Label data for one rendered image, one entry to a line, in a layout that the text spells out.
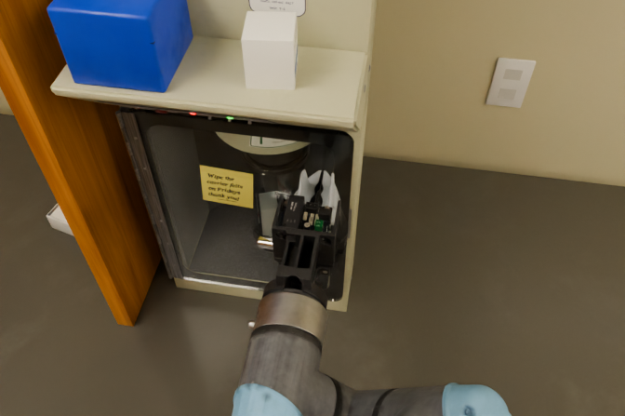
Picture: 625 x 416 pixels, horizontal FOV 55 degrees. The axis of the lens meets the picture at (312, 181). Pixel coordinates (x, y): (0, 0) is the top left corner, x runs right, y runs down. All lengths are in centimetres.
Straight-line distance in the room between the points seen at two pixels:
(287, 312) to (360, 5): 32
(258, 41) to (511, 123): 83
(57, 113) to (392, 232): 69
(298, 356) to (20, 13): 46
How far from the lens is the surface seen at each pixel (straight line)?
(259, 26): 60
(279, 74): 61
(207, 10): 69
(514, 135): 135
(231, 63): 66
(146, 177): 90
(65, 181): 84
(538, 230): 129
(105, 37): 61
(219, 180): 85
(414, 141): 135
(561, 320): 119
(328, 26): 66
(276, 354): 59
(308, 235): 65
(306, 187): 76
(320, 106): 60
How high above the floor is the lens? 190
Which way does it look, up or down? 48 degrees down
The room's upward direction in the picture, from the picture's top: straight up
